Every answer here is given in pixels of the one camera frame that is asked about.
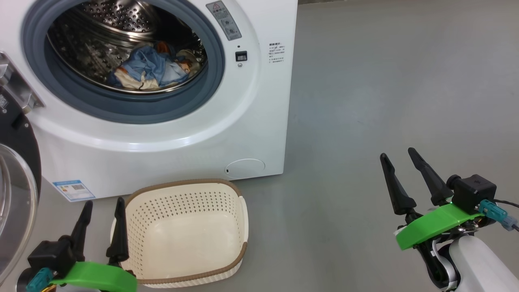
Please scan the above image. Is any cream white garment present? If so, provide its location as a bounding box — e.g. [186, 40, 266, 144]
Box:
[115, 49, 203, 90]

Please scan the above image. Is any black round glass washer door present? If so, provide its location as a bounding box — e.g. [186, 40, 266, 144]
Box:
[0, 87, 42, 284]

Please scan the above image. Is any small black text label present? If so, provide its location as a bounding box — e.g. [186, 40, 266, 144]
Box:
[268, 42, 285, 63]

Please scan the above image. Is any blue cartoon print garment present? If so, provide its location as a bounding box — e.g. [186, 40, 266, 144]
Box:
[106, 42, 191, 90]

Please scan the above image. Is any metal door hinge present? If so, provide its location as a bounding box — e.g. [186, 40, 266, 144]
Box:
[0, 52, 45, 114]

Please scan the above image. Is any blue energy label sticker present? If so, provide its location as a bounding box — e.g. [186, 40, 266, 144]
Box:
[53, 180, 96, 202]

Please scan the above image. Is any white front-load washing machine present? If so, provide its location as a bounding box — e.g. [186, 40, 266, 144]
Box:
[0, 0, 298, 200]

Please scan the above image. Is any teal left cable connector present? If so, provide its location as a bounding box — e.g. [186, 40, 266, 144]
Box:
[26, 268, 53, 292]

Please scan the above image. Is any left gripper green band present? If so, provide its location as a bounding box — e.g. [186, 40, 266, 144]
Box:
[49, 197, 137, 292]

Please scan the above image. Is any round white filter cover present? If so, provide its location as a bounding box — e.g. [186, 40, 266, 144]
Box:
[225, 159, 266, 179]

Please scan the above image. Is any grey warning sticker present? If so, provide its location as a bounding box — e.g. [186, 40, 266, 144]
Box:
[206, 1, 242, 41]

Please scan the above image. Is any cream perforated laundry basket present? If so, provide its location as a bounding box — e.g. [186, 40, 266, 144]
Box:
[110, 179, 249, 289]

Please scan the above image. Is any teal right cable connector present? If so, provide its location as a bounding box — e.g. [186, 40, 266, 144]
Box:
[478, 199, 519, 232]

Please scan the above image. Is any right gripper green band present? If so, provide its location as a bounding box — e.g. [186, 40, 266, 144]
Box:
[380, 147, 485, 251]

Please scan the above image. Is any teal cable connector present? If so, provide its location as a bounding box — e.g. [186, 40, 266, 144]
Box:
[26, 268, 53, 292]
[478, 199, 519, 232]

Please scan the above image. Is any grey rubber door gasket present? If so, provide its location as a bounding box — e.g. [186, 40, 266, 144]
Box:
[21, 0, 225, 125]

